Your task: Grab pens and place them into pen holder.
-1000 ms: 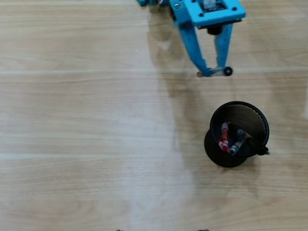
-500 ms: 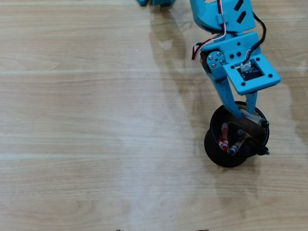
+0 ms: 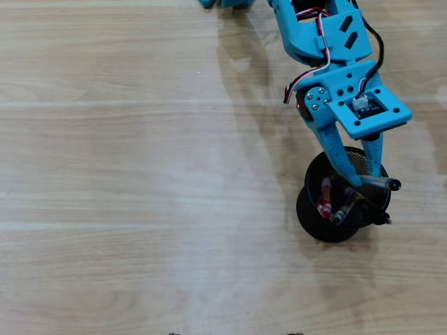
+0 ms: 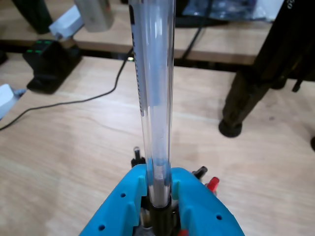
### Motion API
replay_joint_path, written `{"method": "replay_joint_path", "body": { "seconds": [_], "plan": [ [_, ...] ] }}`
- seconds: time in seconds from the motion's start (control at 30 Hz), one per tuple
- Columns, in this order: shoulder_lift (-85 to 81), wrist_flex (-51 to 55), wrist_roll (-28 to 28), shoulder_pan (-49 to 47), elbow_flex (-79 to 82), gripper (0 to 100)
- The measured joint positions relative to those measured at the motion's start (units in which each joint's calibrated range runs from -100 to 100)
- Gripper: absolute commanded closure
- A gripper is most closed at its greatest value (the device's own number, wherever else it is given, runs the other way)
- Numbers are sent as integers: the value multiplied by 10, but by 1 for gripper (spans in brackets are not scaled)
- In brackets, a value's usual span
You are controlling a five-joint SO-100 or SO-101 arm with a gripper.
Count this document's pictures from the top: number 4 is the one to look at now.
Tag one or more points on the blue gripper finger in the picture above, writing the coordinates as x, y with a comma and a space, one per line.
118, 204
204, 211

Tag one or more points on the red pen white grip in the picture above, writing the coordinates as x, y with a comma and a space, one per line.
212, 183

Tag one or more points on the grey grip clear pen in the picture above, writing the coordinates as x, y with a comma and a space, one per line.
201, 171

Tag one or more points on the beige cylinder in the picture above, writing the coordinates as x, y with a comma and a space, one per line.
96, 17

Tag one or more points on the white power adapter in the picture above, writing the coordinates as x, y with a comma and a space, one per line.
6, 98

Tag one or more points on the black stand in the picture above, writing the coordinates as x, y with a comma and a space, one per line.
37, 17

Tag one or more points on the clear gel pen black cap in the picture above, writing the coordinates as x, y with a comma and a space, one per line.
160, 98

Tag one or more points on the white charger block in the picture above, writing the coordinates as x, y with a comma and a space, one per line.
66, 23

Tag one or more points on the blue plastic bag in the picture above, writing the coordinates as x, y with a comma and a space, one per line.
233, 9

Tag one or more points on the black charging dock green lights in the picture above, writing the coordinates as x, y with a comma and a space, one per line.
49, 73

